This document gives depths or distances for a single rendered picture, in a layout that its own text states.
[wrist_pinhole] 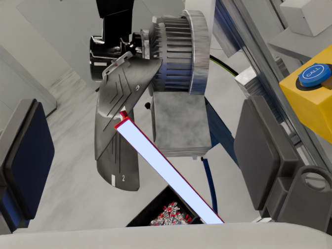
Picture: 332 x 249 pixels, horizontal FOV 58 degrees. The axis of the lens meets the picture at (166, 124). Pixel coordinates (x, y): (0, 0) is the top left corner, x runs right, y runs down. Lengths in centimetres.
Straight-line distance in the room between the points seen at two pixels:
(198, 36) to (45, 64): 1222
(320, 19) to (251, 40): 23
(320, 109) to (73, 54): 588
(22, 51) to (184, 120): 1228
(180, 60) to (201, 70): 6
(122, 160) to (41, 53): 1210
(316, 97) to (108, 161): 60
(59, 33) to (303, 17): 546
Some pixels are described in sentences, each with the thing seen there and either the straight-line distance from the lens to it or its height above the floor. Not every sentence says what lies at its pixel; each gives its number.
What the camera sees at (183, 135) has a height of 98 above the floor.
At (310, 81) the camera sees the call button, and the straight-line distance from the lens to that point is 45.
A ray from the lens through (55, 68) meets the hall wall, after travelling 1289.
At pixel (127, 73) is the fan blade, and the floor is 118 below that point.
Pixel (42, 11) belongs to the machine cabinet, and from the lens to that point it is 618.
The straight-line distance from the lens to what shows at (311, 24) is 102.
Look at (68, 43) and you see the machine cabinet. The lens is 617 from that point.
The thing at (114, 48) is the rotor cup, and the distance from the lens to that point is 79.
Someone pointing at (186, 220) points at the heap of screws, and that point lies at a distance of 74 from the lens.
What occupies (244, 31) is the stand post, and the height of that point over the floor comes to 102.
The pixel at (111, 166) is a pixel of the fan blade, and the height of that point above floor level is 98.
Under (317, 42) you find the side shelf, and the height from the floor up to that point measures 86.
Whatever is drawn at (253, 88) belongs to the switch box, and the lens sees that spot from 106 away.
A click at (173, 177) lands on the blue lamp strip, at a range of 46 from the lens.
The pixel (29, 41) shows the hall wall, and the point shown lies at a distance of 1286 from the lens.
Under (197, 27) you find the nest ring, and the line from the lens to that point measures 76.
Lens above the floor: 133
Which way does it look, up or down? 25 degrees down
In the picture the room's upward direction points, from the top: 40 degrees counter-clockwise
